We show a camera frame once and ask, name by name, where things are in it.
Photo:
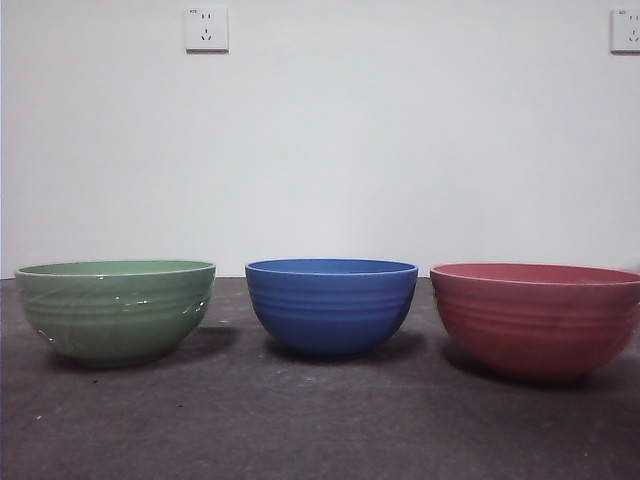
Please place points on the green ribbed bowl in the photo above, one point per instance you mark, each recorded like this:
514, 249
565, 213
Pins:
115, 315

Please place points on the red ribbed bowl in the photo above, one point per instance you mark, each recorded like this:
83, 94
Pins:
535, 325

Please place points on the blue ribbed bowl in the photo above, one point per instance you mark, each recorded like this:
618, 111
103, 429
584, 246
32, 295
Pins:
330, 310

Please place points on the white wall socket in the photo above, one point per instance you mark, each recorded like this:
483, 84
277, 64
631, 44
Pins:
207, 29
626, 31

